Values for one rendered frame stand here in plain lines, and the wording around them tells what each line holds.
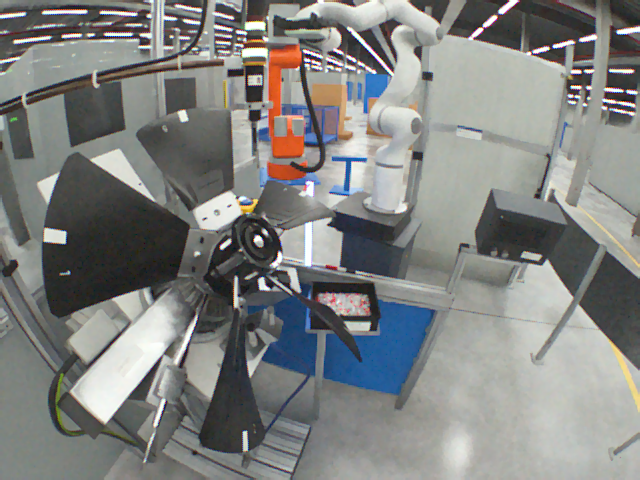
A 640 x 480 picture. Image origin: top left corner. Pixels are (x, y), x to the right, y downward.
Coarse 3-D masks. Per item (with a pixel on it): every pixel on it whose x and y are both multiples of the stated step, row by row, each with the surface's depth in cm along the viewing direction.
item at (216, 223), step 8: (216, 200) 55; (224, 200) 55; (232, 200) 56; (200, 208) 54; (208, 208) 55; (216, 208) 55; (224, 208) 55; (232, 208) 55; (200, 216) 54; (208, 216) 54; (216, 216) 55; (224, 216) 55; (232, 216) 55; (200, 224) 54; (208, 224) 54; (216, 224) 55; (224, 224) 55
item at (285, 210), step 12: (264, 192) 78; (276, 192) 79; (288, 192) 80; (300, 192) 82; (264, 204) 73; (276, 204) 73; (288, 204) 74; (300, 204) 76; (312, 204) 79; (264, 216) 68; (276, 216) 68; (288, 216) 69; (300, 216) 71; (312, 216) 73; (324, 216) 76; (336, 216) 81; (288, 228) 64
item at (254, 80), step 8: (248, 72) 45; (256, 72) 45; (248, 80) 45; (256, 80) 45; (248, 88) 46; (256, 88) 46; (248, 96) 47; (256, 96) 47; (256, 112) 49; (256, 120) 50
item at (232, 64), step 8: (224, 64) 42; (232, 64) 43; (240, 64) 43; (232, 72) 43; (240, 72) 43; (240, 80) 45; (240, 88) 45; (240, 96) 46; (240, 104) 46; (248, 104) 46; (256, 104) 46; (264, 104) 47; (272, 104) 49
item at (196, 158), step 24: (168, 120) 54; (192, 120) 56; (216, 120) 59; (144, 144) 51; (168, 144) 53; (192, 144) 55; (216, 144) 57; (168, 168) 53; (192, 168) 54; (216, 168) 55; (192, 192) 54; (216, 192) 55
